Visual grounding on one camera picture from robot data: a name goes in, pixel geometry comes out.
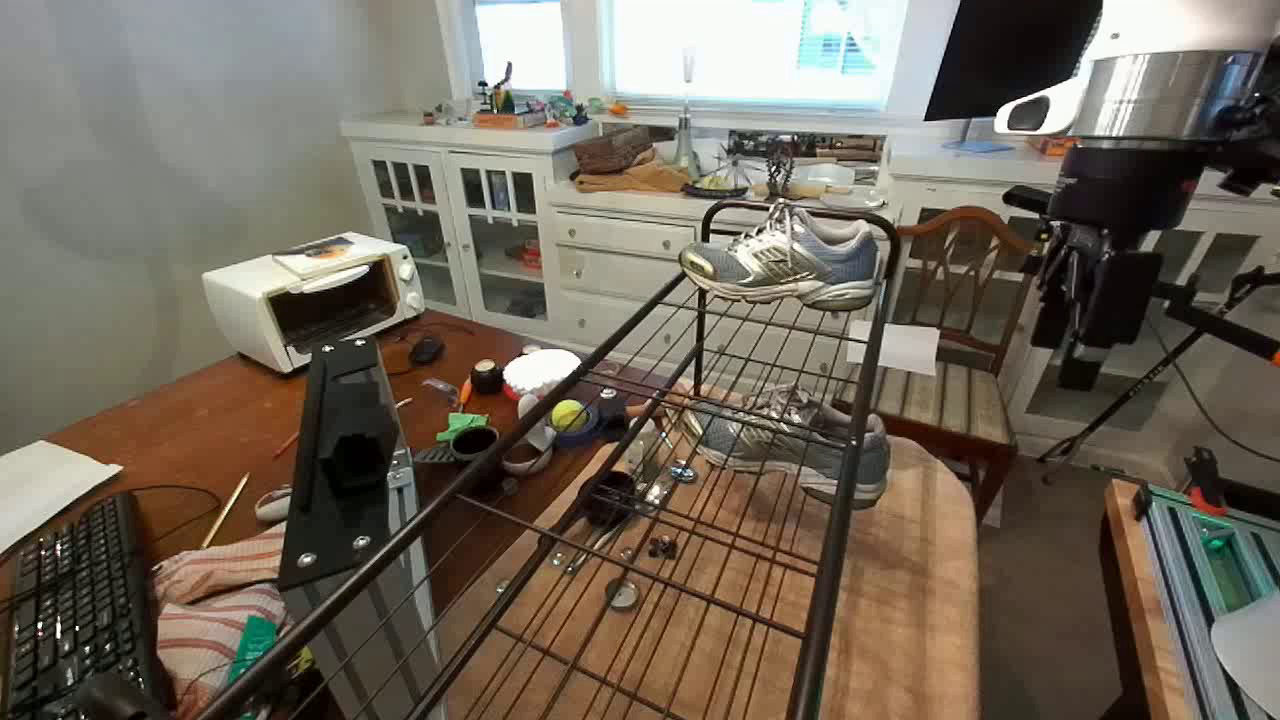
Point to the wooden chair striped cushion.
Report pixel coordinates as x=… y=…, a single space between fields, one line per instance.
x=964 y=400

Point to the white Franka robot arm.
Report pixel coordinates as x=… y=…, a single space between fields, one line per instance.
x=1175 y=95

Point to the glass vase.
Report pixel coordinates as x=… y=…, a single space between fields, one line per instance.
x=684 y=142

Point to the tan woven tablecloth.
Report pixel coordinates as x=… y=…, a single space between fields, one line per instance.
x=907 y=600

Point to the white toaster oven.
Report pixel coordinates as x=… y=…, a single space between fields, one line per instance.
x=313 y=301

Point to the thin wooden stick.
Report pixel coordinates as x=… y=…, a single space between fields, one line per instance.
x=224 y=510

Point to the black computer keyboard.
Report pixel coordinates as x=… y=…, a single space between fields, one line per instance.
x=80 y=615

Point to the black computer mouse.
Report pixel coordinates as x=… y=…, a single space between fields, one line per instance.
x=426 y=349

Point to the black metal bracket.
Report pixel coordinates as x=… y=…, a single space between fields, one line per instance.
x=342 y=455

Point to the black round cup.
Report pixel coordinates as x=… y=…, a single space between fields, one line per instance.
x=608 y=499

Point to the green plastic toy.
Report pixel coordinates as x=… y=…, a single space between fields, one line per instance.
x=462 y=424

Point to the aluminium base frame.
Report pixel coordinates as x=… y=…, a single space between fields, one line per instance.
x=1202 y=561

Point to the wide white framed window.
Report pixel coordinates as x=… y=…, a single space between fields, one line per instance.
x=745 y=46

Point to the yellow ball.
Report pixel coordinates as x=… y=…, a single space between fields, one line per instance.
x=568 y=417

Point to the white drawer cabinet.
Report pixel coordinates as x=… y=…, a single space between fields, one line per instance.
x=613 y=261

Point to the black camera stand orange clips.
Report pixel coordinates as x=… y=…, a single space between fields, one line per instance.
x=1215 y=320

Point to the narrow white framed window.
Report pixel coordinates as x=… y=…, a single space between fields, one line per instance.
x=522 y=43

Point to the black metal shoe rack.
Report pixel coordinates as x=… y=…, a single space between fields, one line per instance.
x=834 y=533

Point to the white bowl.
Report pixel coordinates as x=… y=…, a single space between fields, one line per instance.
x=540 y=368

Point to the white paper stack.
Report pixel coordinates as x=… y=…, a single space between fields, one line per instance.
x=45 y=485

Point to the tan folded cloth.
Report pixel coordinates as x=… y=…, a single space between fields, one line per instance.
x=645 y=179

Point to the dark wooden dining table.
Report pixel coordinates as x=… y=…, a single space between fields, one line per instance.
x=200 y=424

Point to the black monitor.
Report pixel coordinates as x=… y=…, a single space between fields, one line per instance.
x=1000 y=55

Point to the wooden workbench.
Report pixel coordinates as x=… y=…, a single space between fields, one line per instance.
x=1134 y=600

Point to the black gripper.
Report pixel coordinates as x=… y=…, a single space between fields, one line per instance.
x=1102 y=301

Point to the pink striped cloth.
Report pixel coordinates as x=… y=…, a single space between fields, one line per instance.
x=212 y=600

